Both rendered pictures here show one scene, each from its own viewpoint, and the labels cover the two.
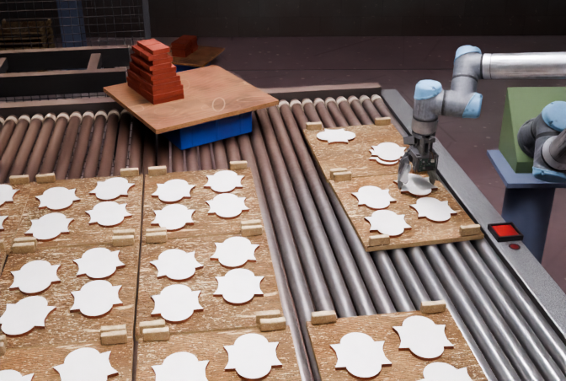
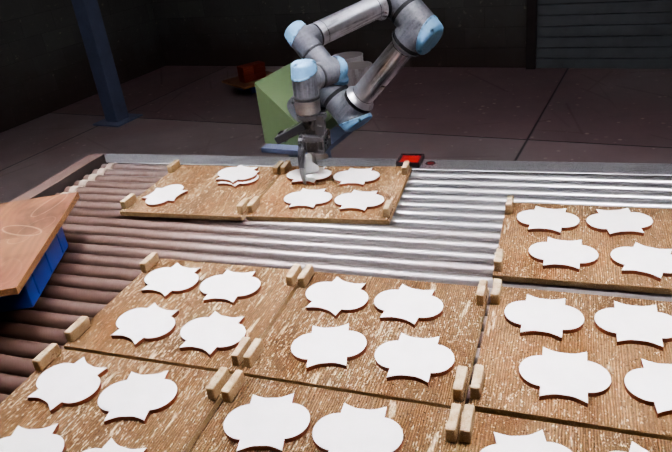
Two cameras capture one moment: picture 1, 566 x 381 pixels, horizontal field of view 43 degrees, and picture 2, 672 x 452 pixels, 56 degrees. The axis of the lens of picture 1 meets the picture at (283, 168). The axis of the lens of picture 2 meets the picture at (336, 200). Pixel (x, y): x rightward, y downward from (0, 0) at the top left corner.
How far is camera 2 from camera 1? 1.55 m
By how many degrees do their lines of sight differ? 53
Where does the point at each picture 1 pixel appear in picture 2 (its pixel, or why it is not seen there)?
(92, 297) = (354, 437)
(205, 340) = (498, 347)
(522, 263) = (455, 165)
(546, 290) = (496, 165)
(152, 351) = (503, 395)
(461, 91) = (327, 58)
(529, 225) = not seen: hidden behind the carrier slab
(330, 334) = (520, 264)
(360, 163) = (233, 193)
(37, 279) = not seen: outside the picture
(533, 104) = (279, 88)
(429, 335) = (547, 215)
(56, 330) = not seen: outside the picture
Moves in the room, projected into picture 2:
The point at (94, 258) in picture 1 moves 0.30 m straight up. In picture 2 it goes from (252, 423) to (216, 269)
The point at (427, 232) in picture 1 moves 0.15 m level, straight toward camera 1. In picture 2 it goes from (387, 187) to (432, 197)
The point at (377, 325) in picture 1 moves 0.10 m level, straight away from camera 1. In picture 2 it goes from (518, 238) to (479, 229)
